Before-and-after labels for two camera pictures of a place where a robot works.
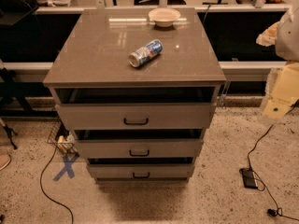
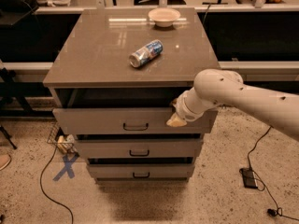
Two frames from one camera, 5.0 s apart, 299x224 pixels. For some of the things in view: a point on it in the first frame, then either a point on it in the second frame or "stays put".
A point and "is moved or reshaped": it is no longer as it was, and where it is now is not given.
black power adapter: [249, 177] stays put
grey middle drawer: [140, 147] stays put
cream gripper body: [288, 37] -> [184, 111]
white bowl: [163, 17] stays put
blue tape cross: [68, 166] stays put
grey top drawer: [135, 116] is moved or reshaped
